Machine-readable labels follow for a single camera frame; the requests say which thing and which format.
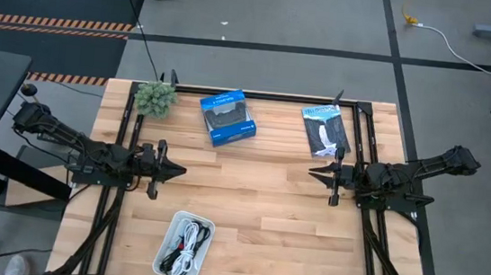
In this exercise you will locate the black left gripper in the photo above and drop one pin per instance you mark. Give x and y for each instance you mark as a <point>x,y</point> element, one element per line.
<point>154,165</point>

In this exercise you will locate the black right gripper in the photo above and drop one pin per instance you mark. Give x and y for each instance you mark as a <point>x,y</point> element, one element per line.
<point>348,176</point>

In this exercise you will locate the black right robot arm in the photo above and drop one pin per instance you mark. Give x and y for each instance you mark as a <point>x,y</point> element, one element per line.
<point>409,173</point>

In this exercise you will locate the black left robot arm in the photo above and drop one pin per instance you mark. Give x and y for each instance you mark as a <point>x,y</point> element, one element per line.
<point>82,146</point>

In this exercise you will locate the green succulent plant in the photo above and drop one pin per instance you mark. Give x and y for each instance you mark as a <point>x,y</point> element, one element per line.
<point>155,98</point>

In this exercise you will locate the blue game controller box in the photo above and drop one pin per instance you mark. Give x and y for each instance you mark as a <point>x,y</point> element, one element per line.
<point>228,118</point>

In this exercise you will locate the white plastic tray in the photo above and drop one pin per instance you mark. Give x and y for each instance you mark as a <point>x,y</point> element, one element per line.
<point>161,260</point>

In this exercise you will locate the person's shoe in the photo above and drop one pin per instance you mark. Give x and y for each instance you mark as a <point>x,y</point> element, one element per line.
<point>16,265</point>

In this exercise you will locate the black hazard-striped floor mat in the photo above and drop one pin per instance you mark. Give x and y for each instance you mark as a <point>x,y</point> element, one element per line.
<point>53,24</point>

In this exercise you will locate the black aluminium table frame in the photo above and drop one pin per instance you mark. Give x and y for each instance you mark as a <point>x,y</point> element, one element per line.
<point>369,239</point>

